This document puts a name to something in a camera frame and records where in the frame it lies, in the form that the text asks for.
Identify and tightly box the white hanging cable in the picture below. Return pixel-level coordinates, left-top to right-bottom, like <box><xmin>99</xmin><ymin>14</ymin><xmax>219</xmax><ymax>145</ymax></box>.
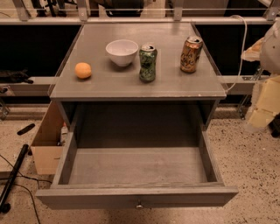
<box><xmin>225</xmin><ymin>14</ymin><xmax>249</xmax><ymax>95</ymax></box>

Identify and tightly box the white ceramic bowl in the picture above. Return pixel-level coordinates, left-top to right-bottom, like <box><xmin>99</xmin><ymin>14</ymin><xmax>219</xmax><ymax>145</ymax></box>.
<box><xmin>106</xmin><ymin>39</ymin><xmax>138</xmax><ymax>67</ymax></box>

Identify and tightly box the black floor cable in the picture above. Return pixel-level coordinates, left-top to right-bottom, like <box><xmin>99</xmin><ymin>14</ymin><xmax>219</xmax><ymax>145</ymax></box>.
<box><xmin>0</xmin><ymin>153</ymin><xmax>53</xmax><ymax>224</ymax></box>

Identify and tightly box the black cloth on rail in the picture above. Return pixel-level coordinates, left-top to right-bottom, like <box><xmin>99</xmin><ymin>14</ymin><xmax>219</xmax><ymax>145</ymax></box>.
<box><xmin>0</xmin><ymin>69</ymin><xmax>33</xmax><ymax>84</ymax></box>

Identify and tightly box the green soda can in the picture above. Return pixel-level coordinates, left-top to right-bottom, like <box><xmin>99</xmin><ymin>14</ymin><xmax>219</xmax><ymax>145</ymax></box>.
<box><xmin>139</xmin><ymin>44</ymin><xmax>158</xmax><ymax>82</ymax></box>

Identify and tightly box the black pole on floor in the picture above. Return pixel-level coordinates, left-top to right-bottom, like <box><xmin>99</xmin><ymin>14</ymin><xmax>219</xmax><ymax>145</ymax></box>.
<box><xmin>0</xmin><ymin>144</ymin><xmax>29</xmax><ymax>214</ymax></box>

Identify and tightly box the orange gold soda can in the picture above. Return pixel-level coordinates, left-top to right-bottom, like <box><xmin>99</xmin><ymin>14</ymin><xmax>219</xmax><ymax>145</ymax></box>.
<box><xmin>180</xmin><ymin>36</ymin><xmax>203</xmax><ymax>74</ymax></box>

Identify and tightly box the cardboard box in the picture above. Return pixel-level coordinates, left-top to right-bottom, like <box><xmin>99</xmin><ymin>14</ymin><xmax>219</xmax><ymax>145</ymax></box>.
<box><xmin>31</xmin><ymin>101</ymin><xmax>66</xmax><ymax>175</ymax></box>

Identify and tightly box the small black flat object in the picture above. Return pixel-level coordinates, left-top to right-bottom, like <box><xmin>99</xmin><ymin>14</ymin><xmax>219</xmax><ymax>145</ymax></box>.
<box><xmin>17</xmin><ymin>123</ymin><xmax>35</xmax><ymax>136</ymax></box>

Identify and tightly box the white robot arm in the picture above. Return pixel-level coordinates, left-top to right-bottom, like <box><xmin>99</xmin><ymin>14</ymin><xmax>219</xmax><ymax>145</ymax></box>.
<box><xmin>241</xmin><ymin>21</ymin><xmax>280</xmax><ymax>131</ymax></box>

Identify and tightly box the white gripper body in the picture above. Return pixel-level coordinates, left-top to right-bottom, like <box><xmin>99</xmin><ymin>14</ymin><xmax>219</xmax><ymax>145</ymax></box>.
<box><xmin>252</xmin><ymin>73</ymin><xmax>280</xmax><ymax>116</ymax></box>

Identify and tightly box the open grey top drawer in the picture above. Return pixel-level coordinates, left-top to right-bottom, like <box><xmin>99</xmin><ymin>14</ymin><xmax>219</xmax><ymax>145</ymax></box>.
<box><xmin>35</xmin><ymin>102</ymin><xmax>239</xmax><ymax>210</ymax></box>

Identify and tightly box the orange fruit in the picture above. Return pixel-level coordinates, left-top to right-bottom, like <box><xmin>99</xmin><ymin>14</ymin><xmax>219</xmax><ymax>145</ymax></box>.
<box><xmin>74</xmin><ymin>62</ymin><xmax>92</xmax><ymax>79</ymax></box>

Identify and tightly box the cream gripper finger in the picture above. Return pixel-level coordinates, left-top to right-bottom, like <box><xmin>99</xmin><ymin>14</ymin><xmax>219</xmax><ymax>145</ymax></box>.
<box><xmin>241</xmin><ymin>38</ymin><xmax>263</xmax><ymax>62</ymax></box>
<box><xmin>246</xmin><ymin>108</ymin><xmax>277</xmax><ymax>130</ymax></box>

